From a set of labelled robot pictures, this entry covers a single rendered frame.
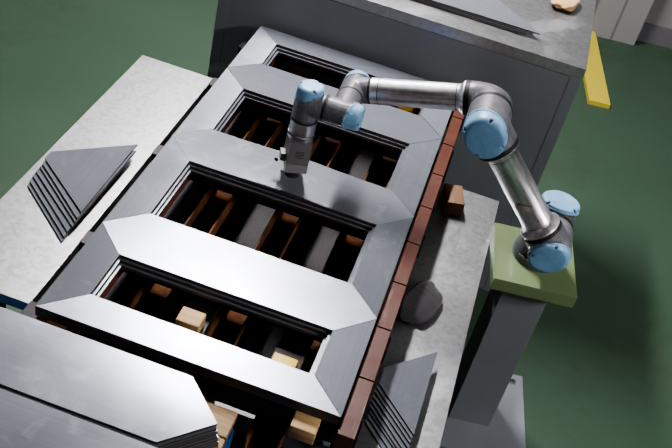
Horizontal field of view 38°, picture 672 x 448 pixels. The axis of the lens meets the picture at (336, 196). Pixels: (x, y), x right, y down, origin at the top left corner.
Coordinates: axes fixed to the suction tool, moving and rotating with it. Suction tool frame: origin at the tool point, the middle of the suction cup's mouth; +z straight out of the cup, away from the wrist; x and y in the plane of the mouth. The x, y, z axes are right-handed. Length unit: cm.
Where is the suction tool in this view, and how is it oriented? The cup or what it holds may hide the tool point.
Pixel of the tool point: (291, 177)
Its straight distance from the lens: 278.4
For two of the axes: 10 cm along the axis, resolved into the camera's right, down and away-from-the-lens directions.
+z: -2.0, 7.7, 6.0
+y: 1.2, 6.3, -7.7
